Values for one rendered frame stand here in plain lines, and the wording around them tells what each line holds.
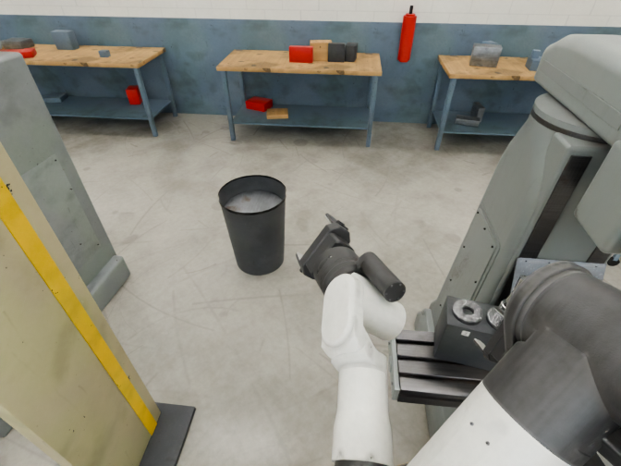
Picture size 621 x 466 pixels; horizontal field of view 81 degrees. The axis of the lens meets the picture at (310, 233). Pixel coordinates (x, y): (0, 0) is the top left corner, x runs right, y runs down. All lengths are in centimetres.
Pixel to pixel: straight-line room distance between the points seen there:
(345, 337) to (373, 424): 10
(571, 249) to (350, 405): 126
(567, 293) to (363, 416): 26
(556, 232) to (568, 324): 119
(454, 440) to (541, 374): 9
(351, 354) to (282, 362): 186
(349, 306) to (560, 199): 106
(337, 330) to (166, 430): 183
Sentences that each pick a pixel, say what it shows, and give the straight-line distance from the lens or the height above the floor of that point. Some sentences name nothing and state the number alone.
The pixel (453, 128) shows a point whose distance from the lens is 473.
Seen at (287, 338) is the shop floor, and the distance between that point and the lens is 243.
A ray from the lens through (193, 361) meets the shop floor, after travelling 245.
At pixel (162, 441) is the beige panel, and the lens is 225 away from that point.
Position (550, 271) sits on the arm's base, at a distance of 39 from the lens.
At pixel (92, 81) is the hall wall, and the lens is 627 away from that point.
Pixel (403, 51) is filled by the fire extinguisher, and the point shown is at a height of 93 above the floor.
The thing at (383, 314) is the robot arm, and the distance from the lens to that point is 55.
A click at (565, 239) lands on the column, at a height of 117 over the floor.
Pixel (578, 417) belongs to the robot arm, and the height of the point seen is 174.
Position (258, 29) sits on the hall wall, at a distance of 510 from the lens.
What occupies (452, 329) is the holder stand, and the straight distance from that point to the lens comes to 122.
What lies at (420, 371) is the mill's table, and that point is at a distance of 131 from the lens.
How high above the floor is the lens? 202
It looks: 40 degrees down
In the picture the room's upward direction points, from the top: straight up
